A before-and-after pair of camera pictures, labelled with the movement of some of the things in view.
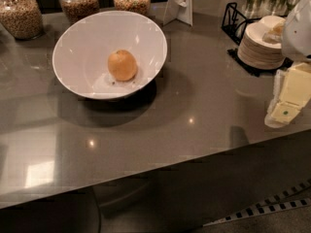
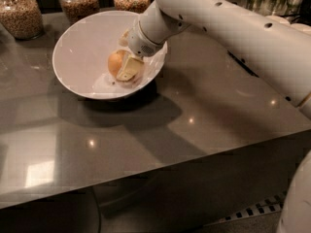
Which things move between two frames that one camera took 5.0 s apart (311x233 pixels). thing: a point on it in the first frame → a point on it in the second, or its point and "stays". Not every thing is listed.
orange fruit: x=122 y=65 stays
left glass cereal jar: x=20 y=13 stays
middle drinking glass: x=280 y=0 stays
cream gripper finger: x=292 y=92 → x=141 y=46
